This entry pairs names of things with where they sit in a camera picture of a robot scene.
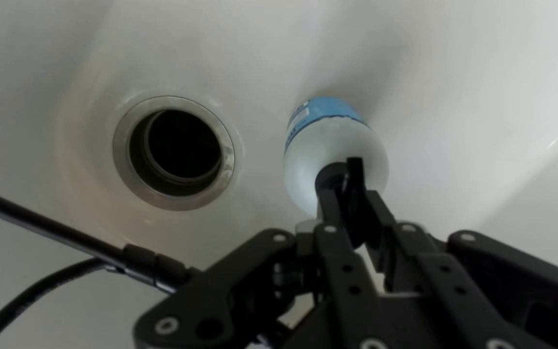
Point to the left basin drain hole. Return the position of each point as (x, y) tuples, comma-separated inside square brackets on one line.
[(173, 151)]

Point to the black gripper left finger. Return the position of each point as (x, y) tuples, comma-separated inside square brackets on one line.
[(361, 310)]

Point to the white blue soap bottle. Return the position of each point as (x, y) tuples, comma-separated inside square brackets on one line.
[(328, 130)]

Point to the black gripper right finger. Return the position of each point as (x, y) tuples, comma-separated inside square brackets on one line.
[(456, 312)]

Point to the white double basin sink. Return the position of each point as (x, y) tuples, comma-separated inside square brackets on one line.
[(463, 93)]

